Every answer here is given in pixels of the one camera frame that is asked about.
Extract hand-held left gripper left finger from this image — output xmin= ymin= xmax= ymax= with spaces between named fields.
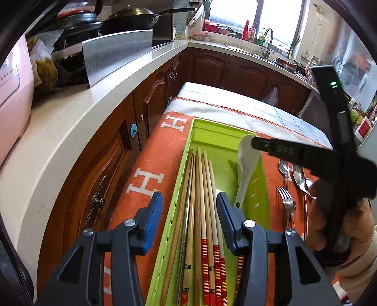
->
xmin=35 ymin=191 xmax=164 ymax=306

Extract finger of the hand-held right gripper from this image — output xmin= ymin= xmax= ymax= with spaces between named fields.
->
xmin=250 ymin=136 xmax=340 ymax=175

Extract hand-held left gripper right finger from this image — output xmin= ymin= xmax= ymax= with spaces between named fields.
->
xmin=216 ymin=191 xmax=344 ymax=306

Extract medium steel spoon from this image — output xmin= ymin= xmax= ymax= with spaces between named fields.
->
xmin=278 ymin=160 xmax=292 ymax=195

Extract dark brown wooden chopstick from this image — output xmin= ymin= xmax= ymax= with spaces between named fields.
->
xmin=160 ymin=149 xmax=193 ymax=306

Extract steel soup spoon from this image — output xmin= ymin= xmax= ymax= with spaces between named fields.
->
xmin=292 ymin=164 xmax=307 ymax=192

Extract large long-handled steel spoon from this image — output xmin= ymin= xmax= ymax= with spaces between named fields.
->
xmin=303 ymin=178 xmax=318 ymax=239

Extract white ceramic spoon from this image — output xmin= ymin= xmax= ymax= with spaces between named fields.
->
xmin=234 ymin=135 xmax=262 ymax=209

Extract steel fork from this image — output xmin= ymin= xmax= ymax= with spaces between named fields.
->
xmin=276 ymin=186 xmax=297 ymax=233

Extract grooved metal chopstick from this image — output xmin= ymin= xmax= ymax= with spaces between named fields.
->
xmin=174 ymin=153 xmax=195 ymax=305

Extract green plastic utensil tray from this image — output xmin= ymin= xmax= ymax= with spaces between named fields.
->
xmin=146 ymin=118 xmax=271 ymax=306

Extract person's right forearm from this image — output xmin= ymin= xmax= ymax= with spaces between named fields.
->
xmin=333 ymin=226 xmax=377 ymax=303

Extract person's right hand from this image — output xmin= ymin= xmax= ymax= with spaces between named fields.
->
xmin=309 ymin=178 xmax=377 ymax=264

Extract grey glass-door side cabinet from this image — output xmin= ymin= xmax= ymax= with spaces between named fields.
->
xmin=297 ymin=90 xmax=323 ymax=121

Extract red canister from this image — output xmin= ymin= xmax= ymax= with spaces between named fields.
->
xmin=355 ymin=116 xmax=372 ymax=139

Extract orange printed blanket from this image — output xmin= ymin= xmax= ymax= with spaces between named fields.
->
xmin=103 ymin=97 xmax=335 ymax=306

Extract translucent plastic sheet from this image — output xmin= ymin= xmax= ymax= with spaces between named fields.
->
xmin=333 ymin=24 xmax=377 ymax=112

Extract hanging clear plastic bag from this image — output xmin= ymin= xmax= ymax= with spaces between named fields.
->
xmin=262 ymin=86 xmax=279 ymax=107

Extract stack of dishes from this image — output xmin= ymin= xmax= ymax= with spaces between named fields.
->
xmin=275 ymin=57 xmax=298 ymax=71

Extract pale checked tablecloth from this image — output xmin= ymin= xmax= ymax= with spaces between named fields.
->
xmin=176 ymin=82 xmax=334 ymax=145

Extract steel kitchen faucet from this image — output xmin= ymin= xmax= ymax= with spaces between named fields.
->
xmin=261 ymin=28 xmax=274 ymax=59

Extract brown wooden kitchen cabinets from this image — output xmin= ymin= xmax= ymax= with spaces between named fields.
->
xmin=35 ymin=47 xmax=313 ymax=295

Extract white kitchen countertop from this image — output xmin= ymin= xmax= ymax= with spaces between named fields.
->
xmin=0 ymin=38 xmax=319 ymax=283

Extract pink plastic basin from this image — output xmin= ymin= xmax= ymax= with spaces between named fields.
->
xmin=203 ymin=19 xmax=233 ymax=34

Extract kitchen window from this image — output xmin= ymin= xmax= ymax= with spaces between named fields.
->
xmin=206 ymin=0 xmax=304 ymax=50

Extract steel splash guard plate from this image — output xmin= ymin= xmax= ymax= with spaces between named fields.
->
xmin=82 ymin=29 xmax=154 ymax=88

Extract pink rice cooker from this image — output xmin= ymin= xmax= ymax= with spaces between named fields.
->
xmin=0 ymin=32 xmax=35 ymax=165

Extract yellow food bag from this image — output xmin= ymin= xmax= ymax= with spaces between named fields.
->
xmin=28 ymin=29 xmax=64 ymax=92

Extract black wok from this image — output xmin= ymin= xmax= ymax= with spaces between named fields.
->
xmin=102 ymin=5 xmax=198 ymax=34

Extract black pressure cooker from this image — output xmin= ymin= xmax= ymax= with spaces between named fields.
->
xmin=56 ymin=0 xmax=105 ymax=33

